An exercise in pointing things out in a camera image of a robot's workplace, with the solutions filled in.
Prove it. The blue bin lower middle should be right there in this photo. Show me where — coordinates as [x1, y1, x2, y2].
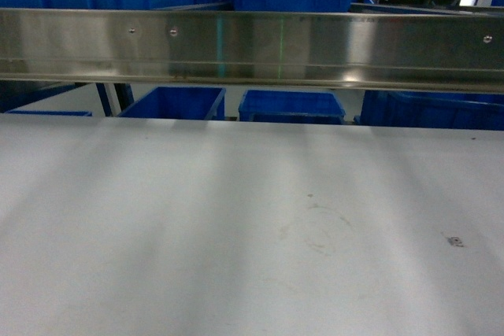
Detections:
[239, 90, 346, 125]

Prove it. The blue bin lower left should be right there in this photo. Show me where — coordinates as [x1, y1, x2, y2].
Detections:
[118, 87, 226, 120]

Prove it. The blue bin lower right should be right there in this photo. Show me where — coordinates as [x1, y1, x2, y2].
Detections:
[354, 90, 503, 131]

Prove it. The stainless steel shelf rail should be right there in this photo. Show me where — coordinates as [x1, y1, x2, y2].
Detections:
[1, 7, 503, 94]

